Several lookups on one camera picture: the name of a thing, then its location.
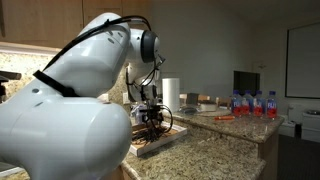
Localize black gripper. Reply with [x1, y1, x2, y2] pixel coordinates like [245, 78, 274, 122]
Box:
[140, 105, 164, 124]

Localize black zip ties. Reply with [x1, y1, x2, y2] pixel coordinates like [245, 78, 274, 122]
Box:
[132, 125, 167, 142]

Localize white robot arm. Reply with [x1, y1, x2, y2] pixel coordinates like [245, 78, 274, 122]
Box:
[0, 13, 162, 180]

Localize shallow cardboard box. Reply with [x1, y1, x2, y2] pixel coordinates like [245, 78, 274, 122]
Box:
[129, 125, 187, 157]

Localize clear water bottle pack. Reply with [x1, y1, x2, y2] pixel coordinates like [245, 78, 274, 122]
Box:
[131, 104, 147, 124]

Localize white paper towel roll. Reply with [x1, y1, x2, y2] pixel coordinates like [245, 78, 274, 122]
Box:
[162, 78, 180, 112]

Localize orange marker pen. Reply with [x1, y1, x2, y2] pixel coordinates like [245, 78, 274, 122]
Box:
[214, 116, 235, 121]

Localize fiji water bottle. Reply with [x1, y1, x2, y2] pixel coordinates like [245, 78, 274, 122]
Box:
[242, 90, 253, 115]
[231, 90, 242, 117]
[253, 90, 263, 117]
[266, 91, 277, 119]

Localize black television screen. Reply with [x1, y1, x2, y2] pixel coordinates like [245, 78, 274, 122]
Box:
[233, 71, 260, 96]

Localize wooden upper cabinets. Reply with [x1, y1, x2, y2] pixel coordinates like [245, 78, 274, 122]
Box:
[0, 0, 151, 48]

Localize white whiteboard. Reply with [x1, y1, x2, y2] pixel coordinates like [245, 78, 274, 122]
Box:
[285, 23, 320, 99]

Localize white wall outlet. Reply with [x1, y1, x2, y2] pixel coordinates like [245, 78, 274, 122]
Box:
[122, 92, 130, 104]

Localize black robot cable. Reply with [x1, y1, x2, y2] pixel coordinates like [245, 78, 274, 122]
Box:
[33, 14, 174, 134]

